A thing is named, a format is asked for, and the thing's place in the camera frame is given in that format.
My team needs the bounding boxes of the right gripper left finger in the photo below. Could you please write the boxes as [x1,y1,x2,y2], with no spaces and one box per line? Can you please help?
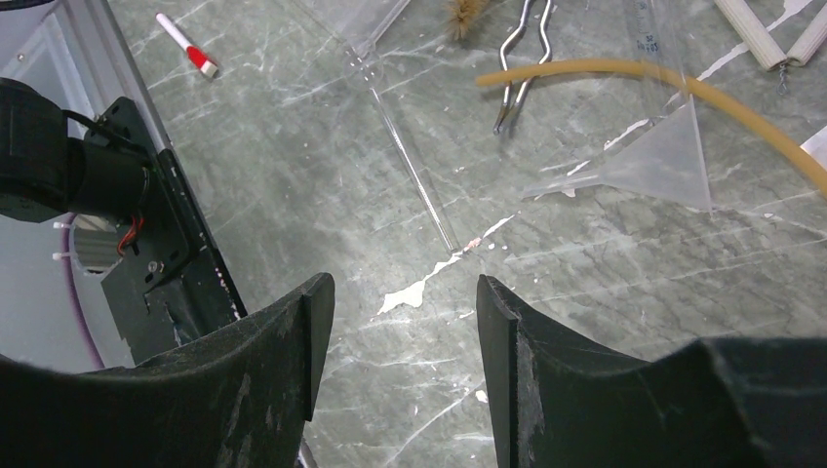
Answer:
[1,273,335,467]

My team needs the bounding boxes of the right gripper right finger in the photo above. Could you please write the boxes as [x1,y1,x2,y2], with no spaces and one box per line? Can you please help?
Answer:
[476,275,826,467]

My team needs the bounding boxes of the yellow rubber tube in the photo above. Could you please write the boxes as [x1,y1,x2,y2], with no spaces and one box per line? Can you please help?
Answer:
[475,58,826,194]

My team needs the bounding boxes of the clear plastic funnel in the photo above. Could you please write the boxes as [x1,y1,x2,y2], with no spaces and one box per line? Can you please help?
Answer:
[521,97,712,212]

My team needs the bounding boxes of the white paper packet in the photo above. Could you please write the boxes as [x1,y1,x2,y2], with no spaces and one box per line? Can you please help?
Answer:
[801,126,827,170]

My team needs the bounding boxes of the glass stirring rod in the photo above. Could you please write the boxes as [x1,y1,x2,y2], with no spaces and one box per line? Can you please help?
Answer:
[343,47,459,254]

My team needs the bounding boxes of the red white marker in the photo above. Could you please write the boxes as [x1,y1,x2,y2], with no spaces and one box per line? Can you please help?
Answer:
[155,13,218,79]

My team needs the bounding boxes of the clear graduated cylinder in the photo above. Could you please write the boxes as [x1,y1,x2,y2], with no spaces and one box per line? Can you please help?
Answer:
[622,0,682,126]

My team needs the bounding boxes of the metal crucible tongs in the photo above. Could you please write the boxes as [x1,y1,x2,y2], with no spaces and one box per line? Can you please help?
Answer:
[492,0,556,136]

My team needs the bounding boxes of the clear well plate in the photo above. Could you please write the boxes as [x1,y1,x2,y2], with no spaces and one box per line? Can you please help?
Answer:
[297,0,410,58]

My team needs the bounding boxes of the tan bottle brush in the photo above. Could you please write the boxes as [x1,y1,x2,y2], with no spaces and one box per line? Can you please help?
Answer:
[446,0,490,40]

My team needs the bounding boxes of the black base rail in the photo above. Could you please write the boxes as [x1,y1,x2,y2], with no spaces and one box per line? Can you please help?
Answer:
[0,0,318,468]

